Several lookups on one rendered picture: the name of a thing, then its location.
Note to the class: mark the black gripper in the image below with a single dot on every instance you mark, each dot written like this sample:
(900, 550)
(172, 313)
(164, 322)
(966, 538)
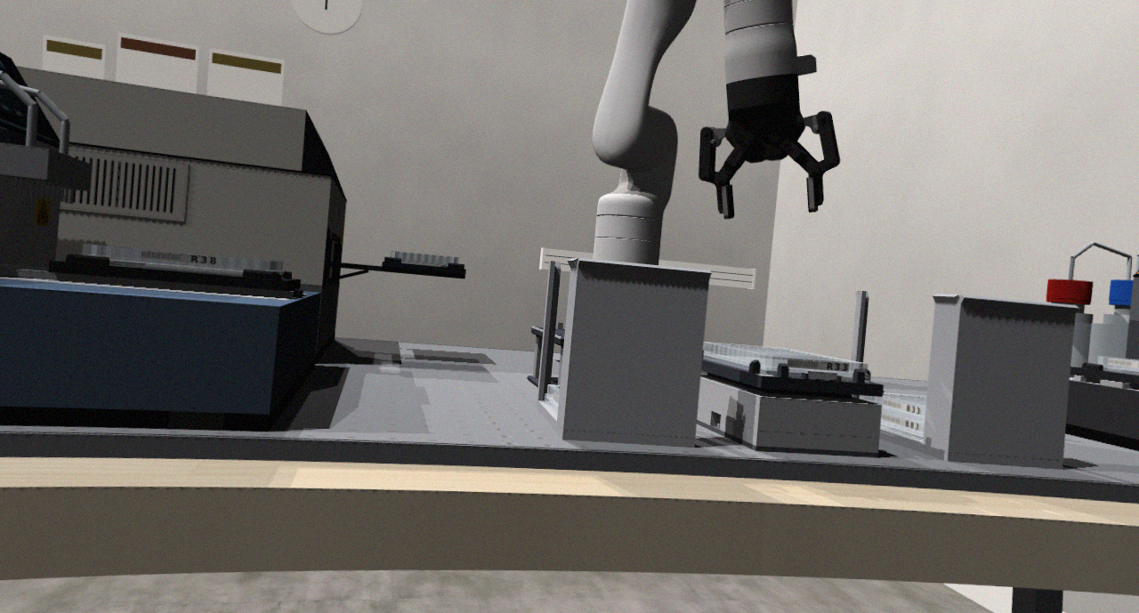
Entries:
(765, 123)

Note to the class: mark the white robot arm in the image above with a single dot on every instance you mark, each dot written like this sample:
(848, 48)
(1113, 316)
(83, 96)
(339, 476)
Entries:
(629, 134)

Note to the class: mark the red bottle cap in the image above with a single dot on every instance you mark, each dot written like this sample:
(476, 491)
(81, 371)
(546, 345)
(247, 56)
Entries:
(1069, 289)

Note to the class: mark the white plastic bottle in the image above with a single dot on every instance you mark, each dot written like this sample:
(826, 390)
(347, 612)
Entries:
(1108, 341)

